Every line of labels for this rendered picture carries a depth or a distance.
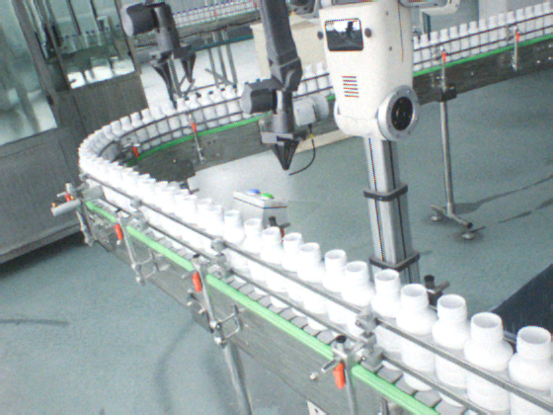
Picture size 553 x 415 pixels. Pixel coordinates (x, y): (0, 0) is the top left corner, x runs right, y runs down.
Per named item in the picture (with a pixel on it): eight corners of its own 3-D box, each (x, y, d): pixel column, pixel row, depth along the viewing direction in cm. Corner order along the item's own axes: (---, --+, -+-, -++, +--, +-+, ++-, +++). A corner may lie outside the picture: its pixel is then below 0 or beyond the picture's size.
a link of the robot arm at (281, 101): (296, 83, 133) (285, 83, 138) (271, 86, 130) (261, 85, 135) (298, 112, 135) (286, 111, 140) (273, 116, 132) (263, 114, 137)
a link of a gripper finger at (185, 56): (169, 87, 151) (159, 52, 148) (191, 80, 155) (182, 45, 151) (180, 88, 146) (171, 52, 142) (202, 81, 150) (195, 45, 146)
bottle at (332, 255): (326, 332, 102) (311, 255, 96) (351, 318, 105) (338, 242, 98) (346, 347, 97) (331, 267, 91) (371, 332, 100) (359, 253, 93)
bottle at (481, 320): (518, 407, 79) (514, 310, 72) (512, 440, 74) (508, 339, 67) (474, 398, 82) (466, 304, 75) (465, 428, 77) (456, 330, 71)
